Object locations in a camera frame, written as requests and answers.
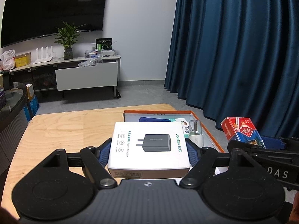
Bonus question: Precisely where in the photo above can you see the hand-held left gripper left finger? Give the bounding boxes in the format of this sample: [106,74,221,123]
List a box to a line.
[42,138,118,190]

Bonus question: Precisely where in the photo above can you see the white plug-in night light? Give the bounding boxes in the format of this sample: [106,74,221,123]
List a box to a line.
[187,120,205,149]

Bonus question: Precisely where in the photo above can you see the orange-rimmed white tray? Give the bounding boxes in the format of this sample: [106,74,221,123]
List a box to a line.
[123,110,226,154]

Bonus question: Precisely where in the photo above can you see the clear plastic container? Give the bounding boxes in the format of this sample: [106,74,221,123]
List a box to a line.
[84,50,101,59]

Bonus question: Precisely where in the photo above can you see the white power adapter box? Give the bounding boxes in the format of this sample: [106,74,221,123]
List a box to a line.
[107,121,193,180]

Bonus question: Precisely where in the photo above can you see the black glass counter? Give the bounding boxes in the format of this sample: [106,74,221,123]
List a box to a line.
[0,82,29,175]

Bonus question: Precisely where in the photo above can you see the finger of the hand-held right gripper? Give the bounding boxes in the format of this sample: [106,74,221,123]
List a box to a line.
[260,136,299,150]
[227,139,299,166]

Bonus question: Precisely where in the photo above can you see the white yellow carton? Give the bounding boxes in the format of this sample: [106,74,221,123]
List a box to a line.
[25,84,35,101]

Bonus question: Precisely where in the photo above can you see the black green box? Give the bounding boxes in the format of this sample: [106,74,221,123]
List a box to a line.
[95,38,113,51]

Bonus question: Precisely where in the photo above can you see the blue plastic box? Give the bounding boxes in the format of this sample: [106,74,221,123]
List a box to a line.
[138,116,172,123]

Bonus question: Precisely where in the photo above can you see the blue cartons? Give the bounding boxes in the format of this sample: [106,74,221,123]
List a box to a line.
[23,96,40,122]

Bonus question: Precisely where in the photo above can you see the potted plant glass vase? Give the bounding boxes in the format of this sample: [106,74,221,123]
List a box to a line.
[55,21,86,60]

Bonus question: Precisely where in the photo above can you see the yellow box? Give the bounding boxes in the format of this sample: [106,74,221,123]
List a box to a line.
[15,52,31,67]

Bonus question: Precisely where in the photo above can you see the blue curtain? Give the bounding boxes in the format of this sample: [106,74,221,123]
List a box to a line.
[164,0,299,141]

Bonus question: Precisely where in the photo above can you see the white router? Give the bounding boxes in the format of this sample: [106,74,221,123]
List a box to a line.
[33,47,55,64]

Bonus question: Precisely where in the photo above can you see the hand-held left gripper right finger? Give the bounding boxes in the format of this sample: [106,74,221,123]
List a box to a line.
[179,140,255,189]

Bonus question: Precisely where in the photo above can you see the red blue card pack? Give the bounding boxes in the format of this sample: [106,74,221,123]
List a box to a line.
[221,117,267,149]

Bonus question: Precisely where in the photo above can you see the black wall television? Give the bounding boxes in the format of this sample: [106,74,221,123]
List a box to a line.
[1,0,109,48]

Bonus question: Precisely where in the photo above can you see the white media console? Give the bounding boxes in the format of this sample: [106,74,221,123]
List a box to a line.
[9,54,122,99]

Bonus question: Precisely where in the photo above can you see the white red plastic bag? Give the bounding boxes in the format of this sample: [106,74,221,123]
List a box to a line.
[0,50,16,70]

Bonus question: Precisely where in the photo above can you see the clear plastic bags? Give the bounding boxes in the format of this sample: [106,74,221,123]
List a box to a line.
[78,59,104,68]

